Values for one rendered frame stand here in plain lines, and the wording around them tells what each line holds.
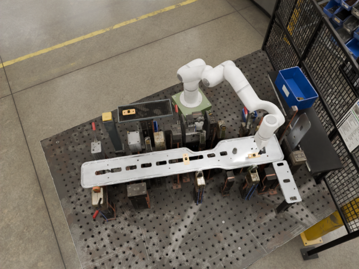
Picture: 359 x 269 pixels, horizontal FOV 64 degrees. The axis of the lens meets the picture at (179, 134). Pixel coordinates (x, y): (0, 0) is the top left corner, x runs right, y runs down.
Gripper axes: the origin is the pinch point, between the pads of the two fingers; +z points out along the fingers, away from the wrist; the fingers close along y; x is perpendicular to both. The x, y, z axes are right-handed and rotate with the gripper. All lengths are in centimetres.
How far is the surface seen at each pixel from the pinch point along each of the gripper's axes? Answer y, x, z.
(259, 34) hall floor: -227, 102, 112
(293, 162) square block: 10.2, 23.5, 10.6
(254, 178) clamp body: 17.9, -6.3, 8.0
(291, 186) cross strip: 25.3, 17.2, 12.3
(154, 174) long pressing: 2, -69, 12
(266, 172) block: 12.5, 5.1, 14.3
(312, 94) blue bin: -36, 52, 0
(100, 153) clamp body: -17, -103, 8
